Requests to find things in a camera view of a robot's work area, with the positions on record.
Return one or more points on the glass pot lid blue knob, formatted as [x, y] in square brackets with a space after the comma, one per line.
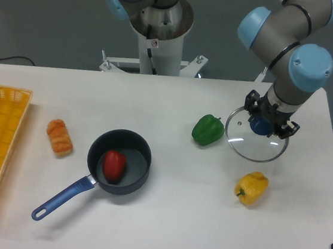
[248, 144]

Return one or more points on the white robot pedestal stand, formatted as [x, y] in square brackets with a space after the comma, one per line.
[161, 34]

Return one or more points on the yellow bell pepper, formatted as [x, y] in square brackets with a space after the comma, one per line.
[251, 187]

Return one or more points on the green bell pepper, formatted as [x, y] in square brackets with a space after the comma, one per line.
[208, 130]

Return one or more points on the orange bread loaf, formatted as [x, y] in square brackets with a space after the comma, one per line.
[59, 137]

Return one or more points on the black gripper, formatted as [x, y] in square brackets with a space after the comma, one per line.
[271, 111]

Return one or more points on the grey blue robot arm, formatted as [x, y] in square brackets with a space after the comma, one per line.
[276, 39]

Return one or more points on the red bell pepper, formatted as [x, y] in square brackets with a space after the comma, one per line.
[114, 165]

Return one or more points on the dark pot blue handle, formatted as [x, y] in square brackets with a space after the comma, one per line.
[138, 162]

